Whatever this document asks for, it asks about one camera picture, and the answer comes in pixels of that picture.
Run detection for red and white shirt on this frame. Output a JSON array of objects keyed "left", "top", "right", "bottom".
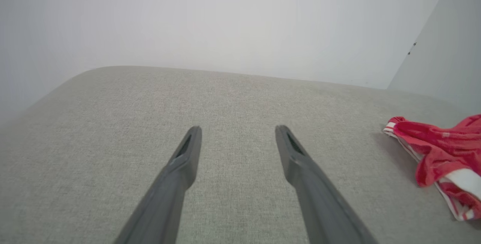
[{"left": 383, "top": 114, "right": 481, "bottom": 222}]

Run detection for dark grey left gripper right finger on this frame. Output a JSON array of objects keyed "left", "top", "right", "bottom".
[{"left": 275, "top": 125, "right": 378, "bottom": 244}]

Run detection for grey fabric sofa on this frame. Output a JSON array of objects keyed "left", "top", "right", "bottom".
[{"left": 0, "top": 65, "right": 481, "bottom": 244}]

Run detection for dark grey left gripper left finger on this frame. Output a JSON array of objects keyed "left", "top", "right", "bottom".
[{"left": 115, "top": 125, "right": 203, "bottom": 244}]

